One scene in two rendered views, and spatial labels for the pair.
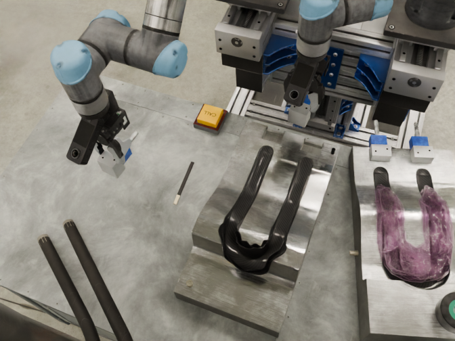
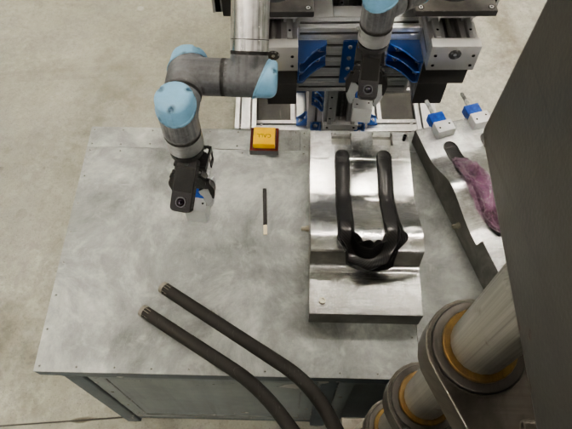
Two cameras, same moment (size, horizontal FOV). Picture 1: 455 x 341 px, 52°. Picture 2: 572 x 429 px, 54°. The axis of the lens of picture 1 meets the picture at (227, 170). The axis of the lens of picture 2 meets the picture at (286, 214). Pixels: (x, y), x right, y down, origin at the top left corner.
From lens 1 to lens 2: 42 cm
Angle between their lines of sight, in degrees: 12
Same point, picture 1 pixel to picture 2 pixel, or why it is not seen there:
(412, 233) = not seen: hidden behind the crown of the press
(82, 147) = (187, 193)
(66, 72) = (179, 114)
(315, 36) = (382, 28)
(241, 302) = (378, 301)
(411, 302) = not seen: hidden behind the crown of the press
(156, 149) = (220, 187)
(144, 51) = (243, 76)
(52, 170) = (117, 240)
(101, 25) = (185, 61)
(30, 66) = not seen: outside the picture
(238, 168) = (322, 179)
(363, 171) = (435, 150)
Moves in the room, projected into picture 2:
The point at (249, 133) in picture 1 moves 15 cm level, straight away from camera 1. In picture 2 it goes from (317, 142) to (298, 101)
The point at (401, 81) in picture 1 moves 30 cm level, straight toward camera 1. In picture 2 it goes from (443, 56) to (446, 145)
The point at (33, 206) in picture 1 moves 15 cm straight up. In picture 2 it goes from (114, 283) to (96, 257)
